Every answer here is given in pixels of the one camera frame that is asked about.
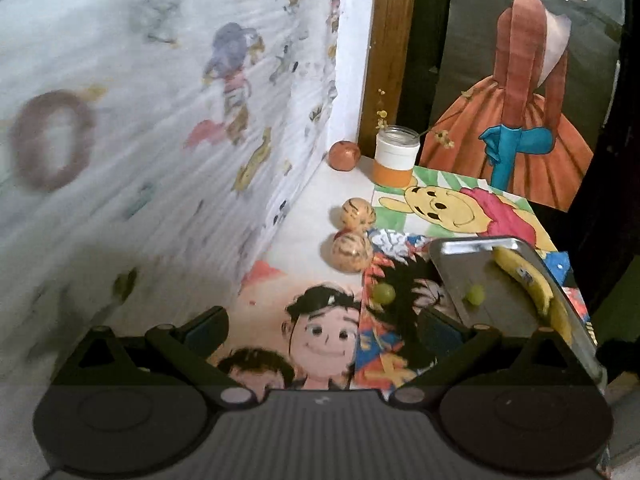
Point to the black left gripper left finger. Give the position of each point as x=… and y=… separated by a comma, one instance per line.
x=183, y=352

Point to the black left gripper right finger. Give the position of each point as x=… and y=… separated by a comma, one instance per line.
x=452, y=348

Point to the green grape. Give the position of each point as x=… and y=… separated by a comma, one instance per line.
x=383, y=294
x=475, y=295

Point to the striped pepino melon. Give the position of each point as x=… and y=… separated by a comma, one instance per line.
x=351, y=252
x=357, y=215

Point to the green grape in tray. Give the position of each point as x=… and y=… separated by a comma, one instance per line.
x=475, y=295

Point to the metal tray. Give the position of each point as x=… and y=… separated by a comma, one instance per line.
x=464, y=261

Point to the yellow banana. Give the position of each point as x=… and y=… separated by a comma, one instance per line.
x=548, y=306

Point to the colourful cartoon table cloth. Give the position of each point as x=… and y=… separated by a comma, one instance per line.
x=299, y=323

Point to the white orange glass jar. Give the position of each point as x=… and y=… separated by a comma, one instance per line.
x=396, y=150

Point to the yellow dried flower sprigs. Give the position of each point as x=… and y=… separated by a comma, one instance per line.
x=387, y=117

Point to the red apple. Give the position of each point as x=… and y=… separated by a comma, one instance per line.
x=344, y=155

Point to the white cartoon print curtain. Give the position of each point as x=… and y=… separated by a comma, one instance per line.
x=147, y=149

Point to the orange dress painting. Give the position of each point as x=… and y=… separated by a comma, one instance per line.
x=524, y=91

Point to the brown wooden post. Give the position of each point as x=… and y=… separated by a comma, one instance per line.
x=387, y=54

